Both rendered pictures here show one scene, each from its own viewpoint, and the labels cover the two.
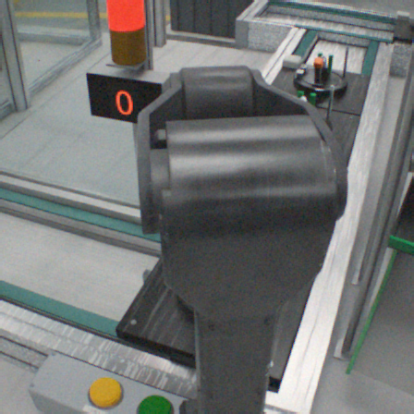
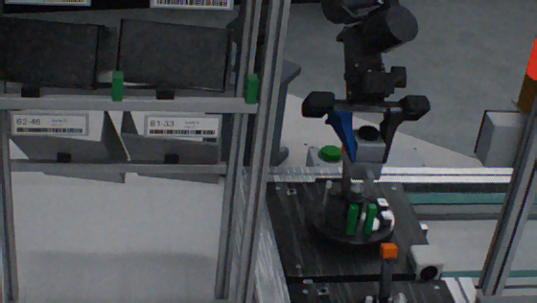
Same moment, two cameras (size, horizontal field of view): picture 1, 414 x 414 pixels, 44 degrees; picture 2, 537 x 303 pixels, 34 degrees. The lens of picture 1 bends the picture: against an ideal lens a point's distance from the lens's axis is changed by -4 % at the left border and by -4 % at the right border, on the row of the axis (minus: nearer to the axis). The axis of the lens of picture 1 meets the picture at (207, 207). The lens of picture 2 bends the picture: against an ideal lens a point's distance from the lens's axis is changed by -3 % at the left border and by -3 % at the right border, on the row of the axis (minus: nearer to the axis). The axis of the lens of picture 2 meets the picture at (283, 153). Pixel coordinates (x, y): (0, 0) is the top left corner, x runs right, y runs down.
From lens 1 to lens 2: 1.62 m
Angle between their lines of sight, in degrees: 102
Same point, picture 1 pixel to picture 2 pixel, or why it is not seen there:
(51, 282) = not seen: hidden behind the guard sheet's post
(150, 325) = (380, 190)
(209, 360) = not seen: outside the picture
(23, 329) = (459, 172)
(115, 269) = (466, 260)
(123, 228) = not seen: hidden behind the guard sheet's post
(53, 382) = (405, 152)
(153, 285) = (407, 216)
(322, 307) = (261, 248)
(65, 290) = (481, 231)
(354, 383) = (203, 271)
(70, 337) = (425, 175)
